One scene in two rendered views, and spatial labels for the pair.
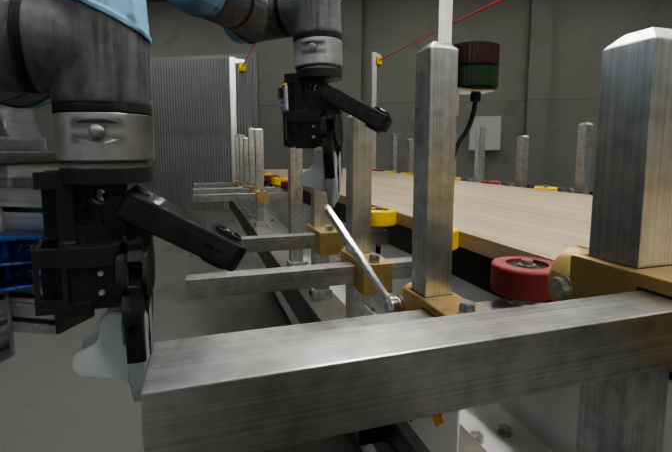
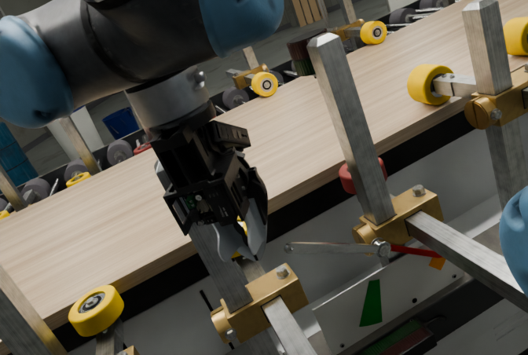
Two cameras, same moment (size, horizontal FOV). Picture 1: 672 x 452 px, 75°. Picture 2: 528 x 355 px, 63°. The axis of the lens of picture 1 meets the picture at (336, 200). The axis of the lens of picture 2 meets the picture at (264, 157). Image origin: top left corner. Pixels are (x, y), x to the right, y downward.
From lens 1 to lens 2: 0.77 m
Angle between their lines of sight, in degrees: 81
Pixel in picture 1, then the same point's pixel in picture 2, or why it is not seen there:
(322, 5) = not seen: hidden behind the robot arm
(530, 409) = (338, 272)
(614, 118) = (491, 35)
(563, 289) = (501, 112)
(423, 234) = (379, 176)
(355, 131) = not seen: hidden behind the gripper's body
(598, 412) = (514, 149)
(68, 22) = not seen: outside the picture
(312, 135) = (241, 187)
